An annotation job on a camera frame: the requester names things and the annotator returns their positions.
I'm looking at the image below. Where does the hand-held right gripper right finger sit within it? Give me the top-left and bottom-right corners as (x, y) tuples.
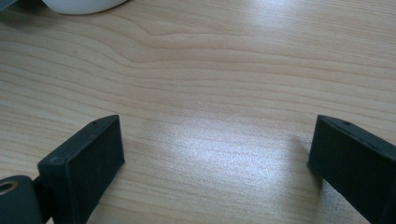
(307, 114), (396, 224)

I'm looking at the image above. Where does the white pedal trash can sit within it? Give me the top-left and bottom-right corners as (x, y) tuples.
(0, 0), (129, 16)

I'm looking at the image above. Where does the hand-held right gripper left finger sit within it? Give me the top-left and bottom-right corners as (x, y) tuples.
(36, 114), (126, 224)

